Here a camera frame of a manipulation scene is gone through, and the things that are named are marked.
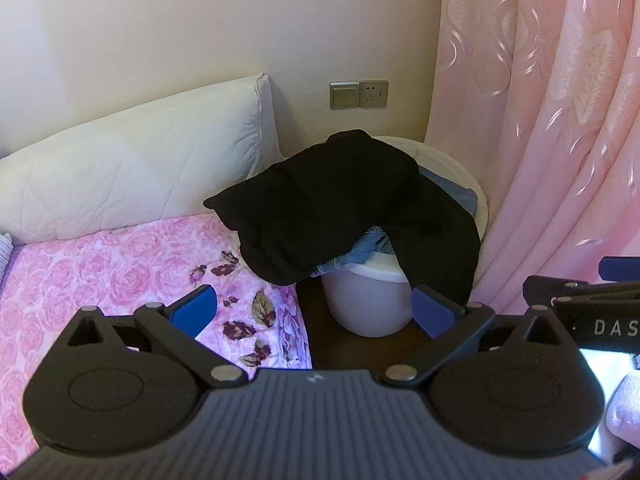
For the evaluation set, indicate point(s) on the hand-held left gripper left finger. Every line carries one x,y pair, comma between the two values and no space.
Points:
192,312

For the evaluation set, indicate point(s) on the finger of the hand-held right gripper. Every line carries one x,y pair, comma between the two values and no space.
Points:
622,268
550,290

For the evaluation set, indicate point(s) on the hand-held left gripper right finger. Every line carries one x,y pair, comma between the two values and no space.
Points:
432,312

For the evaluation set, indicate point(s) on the white plastic bucket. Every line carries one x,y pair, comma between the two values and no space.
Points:
365,305

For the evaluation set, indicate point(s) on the black knit sweater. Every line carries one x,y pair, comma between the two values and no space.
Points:
340,200

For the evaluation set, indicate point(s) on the person's right forearm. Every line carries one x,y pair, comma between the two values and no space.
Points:
625,405

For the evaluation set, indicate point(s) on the blue jeans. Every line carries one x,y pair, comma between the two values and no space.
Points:
357,252

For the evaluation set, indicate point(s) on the pink floral blanket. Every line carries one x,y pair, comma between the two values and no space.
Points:
100,280

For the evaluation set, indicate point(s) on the white quilted headboard cushion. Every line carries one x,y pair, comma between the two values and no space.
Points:
125,165

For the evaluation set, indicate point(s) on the pink patterned curtain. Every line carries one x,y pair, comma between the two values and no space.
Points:
550,110

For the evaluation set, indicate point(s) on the bronze wall socket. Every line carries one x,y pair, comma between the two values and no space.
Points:
374,94

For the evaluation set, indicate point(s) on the bronze light switch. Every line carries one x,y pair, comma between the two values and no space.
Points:
344,95

